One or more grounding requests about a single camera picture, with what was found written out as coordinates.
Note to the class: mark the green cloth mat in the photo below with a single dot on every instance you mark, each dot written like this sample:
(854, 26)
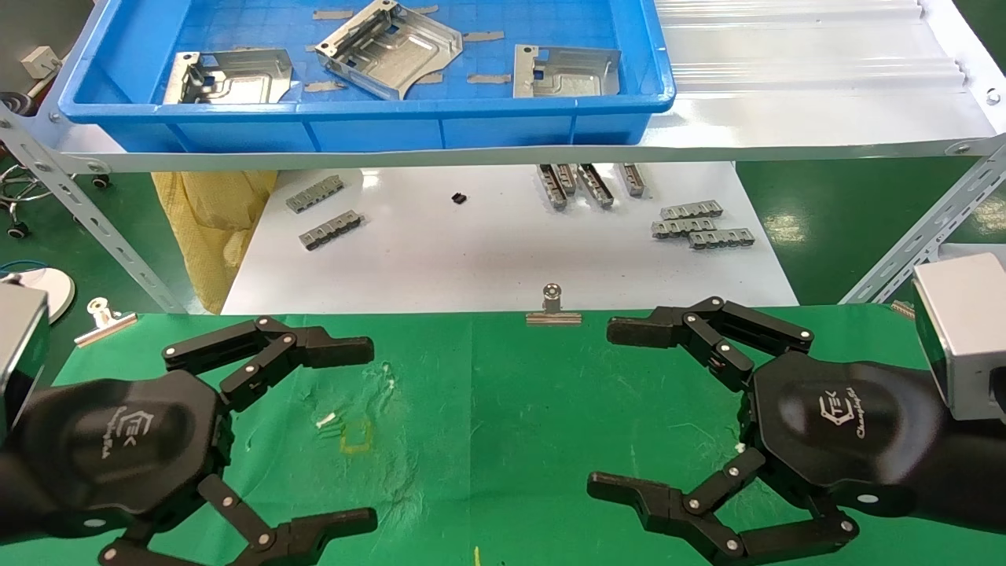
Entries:
(487, 424)

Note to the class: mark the black castor wheel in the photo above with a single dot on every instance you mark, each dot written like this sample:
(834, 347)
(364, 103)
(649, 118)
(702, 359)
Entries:
(14, 104)

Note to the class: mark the white round stand base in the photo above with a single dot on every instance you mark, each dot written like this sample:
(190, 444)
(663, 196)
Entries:
(56, 287)

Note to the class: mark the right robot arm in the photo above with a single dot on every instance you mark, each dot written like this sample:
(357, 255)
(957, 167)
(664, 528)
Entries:
(963, 472)

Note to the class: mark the perforated white angle brace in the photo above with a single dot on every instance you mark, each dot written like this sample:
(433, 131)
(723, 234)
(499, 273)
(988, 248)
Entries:
(86, 212)
(927, 228)

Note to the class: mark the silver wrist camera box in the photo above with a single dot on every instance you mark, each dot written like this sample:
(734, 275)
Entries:
(971, 330)
(20, 354)

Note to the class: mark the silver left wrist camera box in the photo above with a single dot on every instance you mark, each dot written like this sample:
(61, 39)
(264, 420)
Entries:
(20, 354)

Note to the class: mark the grey slotted metal rail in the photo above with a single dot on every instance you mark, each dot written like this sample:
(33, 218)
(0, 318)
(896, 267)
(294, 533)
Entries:
(552, 189)
(682, 228)
(721, 238)
(332, 229)
(595, 185)
(567, 178)
(633, 179)
(314, 194)
(692, 210)

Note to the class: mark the chrome chair base with castors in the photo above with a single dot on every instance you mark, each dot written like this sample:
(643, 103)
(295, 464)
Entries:
(23, 189)

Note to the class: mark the yellow woven bag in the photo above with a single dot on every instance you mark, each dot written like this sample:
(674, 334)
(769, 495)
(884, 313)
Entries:
(212, 228)

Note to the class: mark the stamped sheet metal bracket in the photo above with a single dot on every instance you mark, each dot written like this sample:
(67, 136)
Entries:
(566, 75)
(236, 79)
(401, 51)

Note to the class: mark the white wall socket box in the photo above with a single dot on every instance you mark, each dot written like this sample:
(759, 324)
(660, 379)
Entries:
(39, 61)

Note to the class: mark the small white scrap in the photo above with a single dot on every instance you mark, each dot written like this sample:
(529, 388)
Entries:
(326, 420)

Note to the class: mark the brown tape strip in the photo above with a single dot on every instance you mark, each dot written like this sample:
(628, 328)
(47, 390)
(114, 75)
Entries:
(322, 86)
(332, 13)
(427, 9)
(430, 79)
(489, 78)
(482, 35)

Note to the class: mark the translucent corrugated plastic sheet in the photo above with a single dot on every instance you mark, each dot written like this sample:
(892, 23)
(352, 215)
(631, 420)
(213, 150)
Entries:
(802, 43)

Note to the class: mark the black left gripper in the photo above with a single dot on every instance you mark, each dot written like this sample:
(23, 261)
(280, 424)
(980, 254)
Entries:
(118, 440)

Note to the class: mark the blue plastic bin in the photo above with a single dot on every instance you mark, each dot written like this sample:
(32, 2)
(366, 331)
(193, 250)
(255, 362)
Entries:
(471, 122)

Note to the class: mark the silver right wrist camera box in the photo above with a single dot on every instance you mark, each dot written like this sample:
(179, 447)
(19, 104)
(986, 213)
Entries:
(971, 330)

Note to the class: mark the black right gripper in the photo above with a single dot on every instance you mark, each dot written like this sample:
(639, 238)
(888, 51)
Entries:
(833, 424)

